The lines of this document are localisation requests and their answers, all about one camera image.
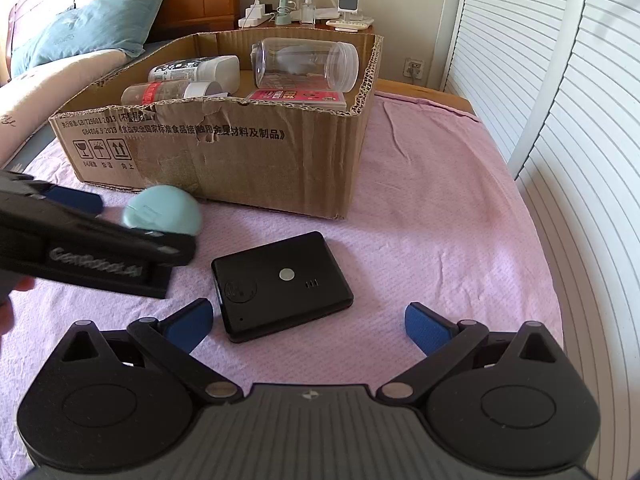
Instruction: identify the white power strip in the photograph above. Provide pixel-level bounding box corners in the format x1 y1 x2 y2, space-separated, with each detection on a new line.
238 12 276 29

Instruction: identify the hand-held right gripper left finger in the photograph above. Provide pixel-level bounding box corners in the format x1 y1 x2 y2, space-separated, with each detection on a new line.
60 297 240 404

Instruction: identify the white louvered door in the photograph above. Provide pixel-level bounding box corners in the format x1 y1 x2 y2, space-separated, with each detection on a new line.
435 0 592 181
510 0 640 466

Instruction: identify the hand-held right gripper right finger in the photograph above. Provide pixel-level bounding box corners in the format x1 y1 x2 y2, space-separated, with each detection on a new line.
376 301 558 406

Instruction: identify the blue pillow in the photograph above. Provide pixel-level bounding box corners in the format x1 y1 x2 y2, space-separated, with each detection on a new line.
10 0 175 79

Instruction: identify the black rectangular device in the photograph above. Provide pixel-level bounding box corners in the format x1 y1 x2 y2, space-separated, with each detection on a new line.
211 231 355 344

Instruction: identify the capsule bottle with red label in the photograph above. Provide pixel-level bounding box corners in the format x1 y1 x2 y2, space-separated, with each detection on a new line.
121 80 229 107

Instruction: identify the clear plastic jar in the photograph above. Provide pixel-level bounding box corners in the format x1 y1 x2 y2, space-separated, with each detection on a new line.
250 37 360 93

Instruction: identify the mint green round case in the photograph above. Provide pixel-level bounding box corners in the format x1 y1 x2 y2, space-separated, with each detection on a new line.
122 185 203 236

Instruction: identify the person's left hand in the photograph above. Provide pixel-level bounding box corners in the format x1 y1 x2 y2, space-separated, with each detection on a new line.
0 275 37 339

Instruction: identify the wooden nightstand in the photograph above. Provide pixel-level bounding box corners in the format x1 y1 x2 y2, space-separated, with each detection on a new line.
237 16 377 37

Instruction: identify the white bottle with dark print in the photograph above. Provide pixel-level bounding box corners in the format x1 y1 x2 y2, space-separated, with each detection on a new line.
147 55 241 93

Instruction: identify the pink blanket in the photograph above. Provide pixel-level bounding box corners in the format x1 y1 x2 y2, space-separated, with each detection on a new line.
0 92 566 461

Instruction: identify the red card case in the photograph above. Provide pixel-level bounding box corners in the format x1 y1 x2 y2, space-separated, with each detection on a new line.
245 87 347 110

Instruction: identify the brown cardboard box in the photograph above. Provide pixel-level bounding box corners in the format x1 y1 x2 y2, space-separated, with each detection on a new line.
48 31 385 221

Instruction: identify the flat beige remote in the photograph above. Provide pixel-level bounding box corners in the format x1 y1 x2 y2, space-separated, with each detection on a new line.
326 18 375 31

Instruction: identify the beige pillow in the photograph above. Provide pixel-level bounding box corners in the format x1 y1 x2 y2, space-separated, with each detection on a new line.
0 49 132 161

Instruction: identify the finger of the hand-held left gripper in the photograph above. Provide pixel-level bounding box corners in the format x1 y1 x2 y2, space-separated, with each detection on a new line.
30 180 105 219
97 217 197 267

